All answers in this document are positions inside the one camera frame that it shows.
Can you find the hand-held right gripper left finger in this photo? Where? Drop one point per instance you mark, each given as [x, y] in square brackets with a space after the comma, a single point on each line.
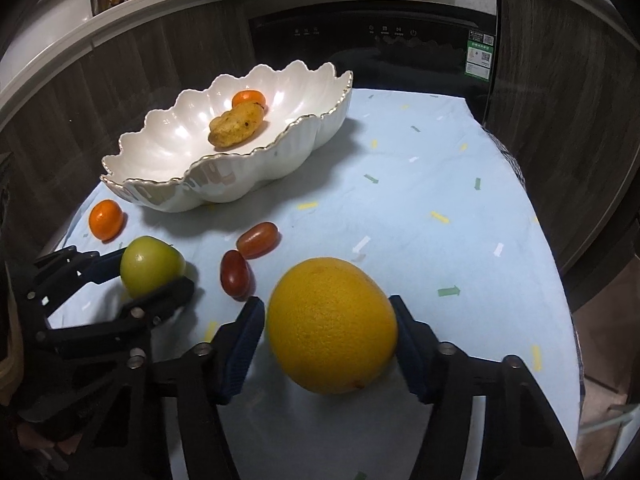
[240, 355]

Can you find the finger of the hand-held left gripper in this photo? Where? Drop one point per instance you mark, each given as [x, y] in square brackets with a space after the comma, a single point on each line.
[75, 267]
[150, 310]

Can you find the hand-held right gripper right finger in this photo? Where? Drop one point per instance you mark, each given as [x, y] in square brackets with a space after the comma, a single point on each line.
[415, 360]

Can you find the green apple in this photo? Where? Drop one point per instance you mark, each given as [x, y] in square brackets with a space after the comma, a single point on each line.
[150, 265]

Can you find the tangerine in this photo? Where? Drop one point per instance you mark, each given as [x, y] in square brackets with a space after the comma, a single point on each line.
[105, 220]
[247, 97]

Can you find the red grape tomato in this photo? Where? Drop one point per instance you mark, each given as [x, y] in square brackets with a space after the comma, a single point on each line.
[235, 272]
[257, 240]

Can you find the yellow orange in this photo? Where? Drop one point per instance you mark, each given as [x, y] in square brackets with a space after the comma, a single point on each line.
[330, 325]

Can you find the white scalloped bowl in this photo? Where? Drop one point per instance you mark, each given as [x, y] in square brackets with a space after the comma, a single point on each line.
[170, 135]

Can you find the yellow mango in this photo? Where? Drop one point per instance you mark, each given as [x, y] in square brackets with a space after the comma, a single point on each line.
[235, 125]

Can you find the light blue patterned tablecloth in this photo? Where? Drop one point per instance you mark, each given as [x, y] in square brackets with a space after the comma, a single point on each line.
[425, 260]

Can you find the white plastic stool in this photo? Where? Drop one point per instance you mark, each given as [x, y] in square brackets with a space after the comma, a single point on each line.
[610, 417]

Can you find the dark wood kitchen cabinet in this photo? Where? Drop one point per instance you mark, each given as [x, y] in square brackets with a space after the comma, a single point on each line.
[150, 75]

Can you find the checkered cloth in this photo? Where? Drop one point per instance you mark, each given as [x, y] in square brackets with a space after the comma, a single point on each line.
[510, 160]

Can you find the white kitchen countertop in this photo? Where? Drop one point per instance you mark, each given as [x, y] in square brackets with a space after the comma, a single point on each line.
[150, 10]

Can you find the black built-in dishwasher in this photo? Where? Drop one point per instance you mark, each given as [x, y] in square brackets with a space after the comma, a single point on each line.
[400, 60]

